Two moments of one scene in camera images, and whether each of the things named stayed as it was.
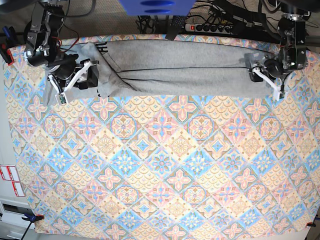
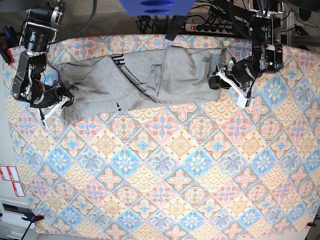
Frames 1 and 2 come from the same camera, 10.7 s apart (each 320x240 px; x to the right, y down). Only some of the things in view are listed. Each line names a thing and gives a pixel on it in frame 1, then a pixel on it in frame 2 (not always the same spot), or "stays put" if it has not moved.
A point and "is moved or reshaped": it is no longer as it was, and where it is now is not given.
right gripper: [272, 68] to [244, 70]
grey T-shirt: [149, 68] is moved or reshaped
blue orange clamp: [31, 218] stays put
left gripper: [82, 75] to [44, 96]
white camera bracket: [61, 97] to [64, 99]
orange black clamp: [7, 43] stays put
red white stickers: [9, 173] stays put
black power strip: [209, 28] stays put
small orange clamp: [311, 224] stays put
